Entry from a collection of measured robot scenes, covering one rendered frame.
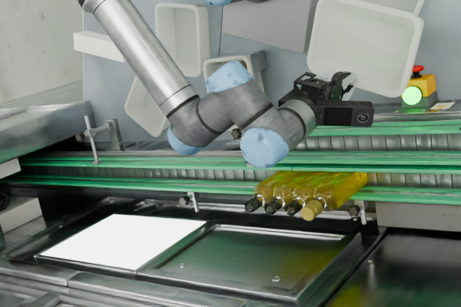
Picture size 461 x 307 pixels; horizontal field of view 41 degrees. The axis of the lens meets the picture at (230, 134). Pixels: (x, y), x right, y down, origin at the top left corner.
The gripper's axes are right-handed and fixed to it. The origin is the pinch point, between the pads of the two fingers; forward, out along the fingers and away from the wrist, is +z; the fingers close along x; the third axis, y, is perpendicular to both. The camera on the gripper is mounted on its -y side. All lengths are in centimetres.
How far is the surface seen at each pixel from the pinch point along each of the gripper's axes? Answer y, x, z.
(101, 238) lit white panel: 69, 64, -17
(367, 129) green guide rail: 1.1, 18.9, 12.6
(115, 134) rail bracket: 94, 52, 16
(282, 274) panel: 5.4, 43.1, -19.1
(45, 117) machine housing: 117, 47, 6
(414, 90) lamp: -5.3, 11.6, 24.2
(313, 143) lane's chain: 17.8, 31.1, 17.6
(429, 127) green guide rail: -12.9, 14.6, 14.4
